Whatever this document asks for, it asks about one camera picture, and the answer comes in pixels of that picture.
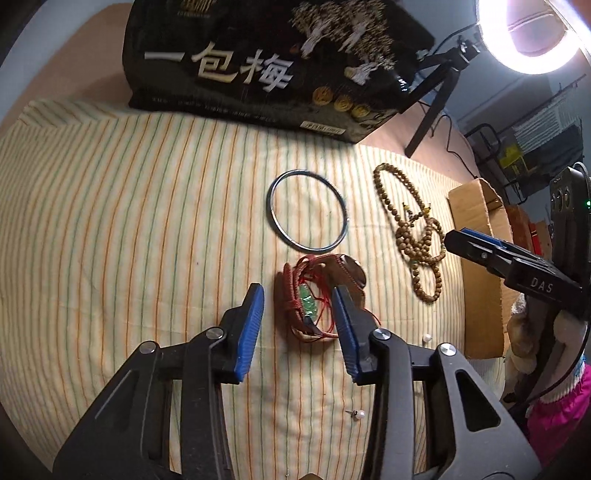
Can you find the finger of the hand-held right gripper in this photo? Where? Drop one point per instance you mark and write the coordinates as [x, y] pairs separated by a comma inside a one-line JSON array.
[[475, 254], [485, 237]]

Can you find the black tripod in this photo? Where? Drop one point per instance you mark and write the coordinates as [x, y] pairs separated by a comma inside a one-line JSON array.
[[431, 115]]

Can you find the black printed bag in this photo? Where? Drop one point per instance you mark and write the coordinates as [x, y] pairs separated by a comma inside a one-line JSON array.
[[231, 46]]

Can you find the black clothes rack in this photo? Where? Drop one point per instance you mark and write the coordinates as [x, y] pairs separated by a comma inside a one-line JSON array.
[[485, 138]]

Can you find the striped cloth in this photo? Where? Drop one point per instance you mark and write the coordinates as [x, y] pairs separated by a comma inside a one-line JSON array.
[[115, 230]]

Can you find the person's right hand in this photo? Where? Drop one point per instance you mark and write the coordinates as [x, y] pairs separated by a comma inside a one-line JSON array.
[[570, 344]]

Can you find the metal bangle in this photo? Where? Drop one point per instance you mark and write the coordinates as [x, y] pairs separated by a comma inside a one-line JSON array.
[[269, 203]]

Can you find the striped towel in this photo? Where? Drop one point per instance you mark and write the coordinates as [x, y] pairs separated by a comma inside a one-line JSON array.
[[545, 129]]

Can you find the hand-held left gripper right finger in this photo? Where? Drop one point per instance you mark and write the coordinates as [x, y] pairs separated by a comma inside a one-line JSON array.
[[345, 327]]

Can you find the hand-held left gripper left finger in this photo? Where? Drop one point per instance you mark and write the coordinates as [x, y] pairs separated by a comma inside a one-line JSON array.
[[249, 332]]

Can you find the person's right forearm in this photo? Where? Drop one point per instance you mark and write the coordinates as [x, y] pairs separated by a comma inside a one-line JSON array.
[[558, 424]]

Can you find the cardboard box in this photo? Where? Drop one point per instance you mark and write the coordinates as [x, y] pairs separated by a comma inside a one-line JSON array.
[[480, 314]]

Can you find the pearl stud earring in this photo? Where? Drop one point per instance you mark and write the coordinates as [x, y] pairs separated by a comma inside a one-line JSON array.
[[359, 414]]

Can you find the red box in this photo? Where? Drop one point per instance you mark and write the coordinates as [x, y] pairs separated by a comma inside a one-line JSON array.
[[540, 240]]

